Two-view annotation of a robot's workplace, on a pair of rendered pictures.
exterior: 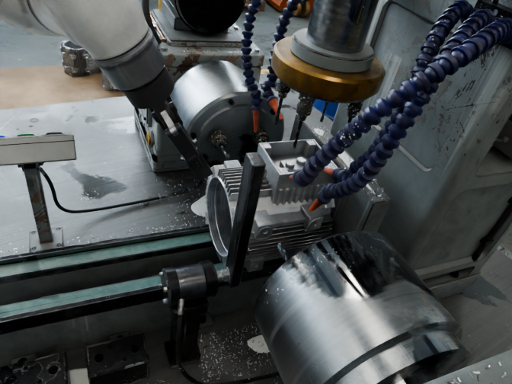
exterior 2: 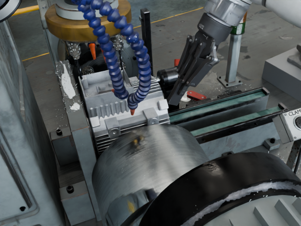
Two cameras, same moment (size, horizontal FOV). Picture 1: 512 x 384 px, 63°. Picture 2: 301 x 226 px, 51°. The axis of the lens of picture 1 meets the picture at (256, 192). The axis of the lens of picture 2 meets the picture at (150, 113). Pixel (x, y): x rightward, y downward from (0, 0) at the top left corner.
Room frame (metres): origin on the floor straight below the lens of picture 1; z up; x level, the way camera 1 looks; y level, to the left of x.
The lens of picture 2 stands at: (1.28, 0.18, 1.59)
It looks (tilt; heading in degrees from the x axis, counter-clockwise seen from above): 40 degrees down; 192
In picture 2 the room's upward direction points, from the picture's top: 4 degrees counter-clockwise
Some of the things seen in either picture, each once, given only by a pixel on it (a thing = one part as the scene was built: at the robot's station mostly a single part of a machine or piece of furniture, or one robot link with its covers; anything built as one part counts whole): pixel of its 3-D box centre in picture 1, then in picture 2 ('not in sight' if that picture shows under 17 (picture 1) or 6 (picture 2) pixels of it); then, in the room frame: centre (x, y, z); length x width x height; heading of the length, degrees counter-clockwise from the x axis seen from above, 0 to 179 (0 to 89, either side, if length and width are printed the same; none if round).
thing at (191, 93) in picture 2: not in sight; (196, 97); (0.25, 0.15, 0.81); 0.09 x 0.03 x 0.02; 61
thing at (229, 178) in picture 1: (266, 210); (125, 116); (0.64, -0.03, 1.02); 0.20 x 0.19 x 0.19; 119
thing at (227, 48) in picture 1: (190, 87); not in sight; (1.16, 0.26, 0.99); 0.35 x 0.31 x 0.37; 30
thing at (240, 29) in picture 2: not in sight; (236, 25); (0.11, 0.29, 1.05); 0.06 x 0.06 x 0.04
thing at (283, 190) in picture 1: (293, 171); (106, 93); (0.66, -0.06, 1.11); 0.12 x 0.11 x 0.07; 119
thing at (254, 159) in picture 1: (241, 227); (148, 51); (0.46, 0.01, 1.12); 0.04 x 0.03 x 0.26; 120
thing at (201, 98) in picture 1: (217, 111); (171, 219); (0.95, 0.14, 1.04); 0.37 x 0.25 x 0.25; 30
